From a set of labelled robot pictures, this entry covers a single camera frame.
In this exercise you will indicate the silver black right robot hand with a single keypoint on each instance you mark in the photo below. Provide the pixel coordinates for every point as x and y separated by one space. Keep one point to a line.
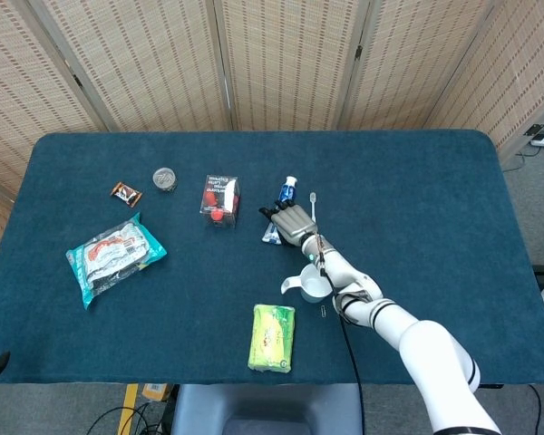
294 224

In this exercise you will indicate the white toothbrush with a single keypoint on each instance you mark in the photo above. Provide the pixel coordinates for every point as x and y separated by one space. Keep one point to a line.
313 201

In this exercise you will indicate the blue white toothpaste tube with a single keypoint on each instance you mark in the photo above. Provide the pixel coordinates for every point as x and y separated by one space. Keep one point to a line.
288 190

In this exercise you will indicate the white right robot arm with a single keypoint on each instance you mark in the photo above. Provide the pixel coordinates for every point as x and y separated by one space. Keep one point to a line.
435 344

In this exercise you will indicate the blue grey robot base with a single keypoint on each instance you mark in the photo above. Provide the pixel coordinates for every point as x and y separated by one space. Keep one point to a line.
267 408

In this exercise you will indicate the clear box with red bottles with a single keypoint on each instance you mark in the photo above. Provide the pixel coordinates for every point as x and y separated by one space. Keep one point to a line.
220 199

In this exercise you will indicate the dark blue tablecloth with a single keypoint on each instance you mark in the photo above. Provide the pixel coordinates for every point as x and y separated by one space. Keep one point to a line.
390 181

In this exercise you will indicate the green yellow tissue pack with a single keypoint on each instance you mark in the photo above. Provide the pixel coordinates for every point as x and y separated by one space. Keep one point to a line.
272 337

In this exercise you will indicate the teal silver snack package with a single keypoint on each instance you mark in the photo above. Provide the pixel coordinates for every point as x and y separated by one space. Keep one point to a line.
113 258

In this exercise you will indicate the yellow cardboard box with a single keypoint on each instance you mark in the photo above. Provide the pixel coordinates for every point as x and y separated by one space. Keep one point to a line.
156 391

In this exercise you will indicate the woven folding screen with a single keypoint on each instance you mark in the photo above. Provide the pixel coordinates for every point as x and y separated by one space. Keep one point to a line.
276 63

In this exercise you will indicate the brown candy wrapper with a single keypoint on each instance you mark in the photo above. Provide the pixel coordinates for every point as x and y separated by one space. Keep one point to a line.
126 193

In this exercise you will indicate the black power adapter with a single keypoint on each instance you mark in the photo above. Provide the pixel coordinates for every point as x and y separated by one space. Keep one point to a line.
537 130

